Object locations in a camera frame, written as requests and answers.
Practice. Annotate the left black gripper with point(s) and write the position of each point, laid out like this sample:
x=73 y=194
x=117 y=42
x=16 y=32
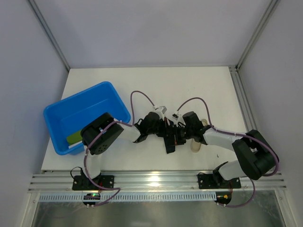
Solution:
x=167 y=136

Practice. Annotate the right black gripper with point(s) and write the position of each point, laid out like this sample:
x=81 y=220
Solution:
x=180 y=134

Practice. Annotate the black paper napkin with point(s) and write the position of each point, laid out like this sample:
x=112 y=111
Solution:
x=170 y=136

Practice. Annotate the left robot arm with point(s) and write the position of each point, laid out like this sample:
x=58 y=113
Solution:
x=100 y=134

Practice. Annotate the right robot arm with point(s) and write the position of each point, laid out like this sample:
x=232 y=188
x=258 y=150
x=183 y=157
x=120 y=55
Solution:
x=254 y=155

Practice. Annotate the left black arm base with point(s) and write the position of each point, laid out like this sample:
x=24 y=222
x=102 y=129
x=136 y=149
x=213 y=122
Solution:
x=82 y=183

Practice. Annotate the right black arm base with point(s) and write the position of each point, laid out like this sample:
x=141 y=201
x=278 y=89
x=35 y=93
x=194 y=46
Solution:
x=211 y=181

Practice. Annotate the green packet in bin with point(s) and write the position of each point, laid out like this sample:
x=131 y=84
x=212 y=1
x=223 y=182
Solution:
x=74 y=139

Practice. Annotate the blue plastic bin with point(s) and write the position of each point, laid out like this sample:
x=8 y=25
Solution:
x=73 y=113

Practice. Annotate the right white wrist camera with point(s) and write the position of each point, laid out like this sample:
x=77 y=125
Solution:
x=177 y=117

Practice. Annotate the slotted cable duct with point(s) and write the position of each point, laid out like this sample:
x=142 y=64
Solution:
x=128 y=197

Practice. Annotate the aluminium rail frame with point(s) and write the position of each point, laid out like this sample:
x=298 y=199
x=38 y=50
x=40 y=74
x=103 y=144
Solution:
x=128 y=181

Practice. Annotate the right frame post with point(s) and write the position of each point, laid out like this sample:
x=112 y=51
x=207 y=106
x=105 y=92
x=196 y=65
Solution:
x=261 y=25

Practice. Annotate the frame post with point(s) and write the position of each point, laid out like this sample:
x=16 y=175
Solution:
x=261 y=25
x=49 y=34

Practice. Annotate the left frame post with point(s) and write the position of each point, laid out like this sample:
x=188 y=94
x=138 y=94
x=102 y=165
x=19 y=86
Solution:
x=49 y=34

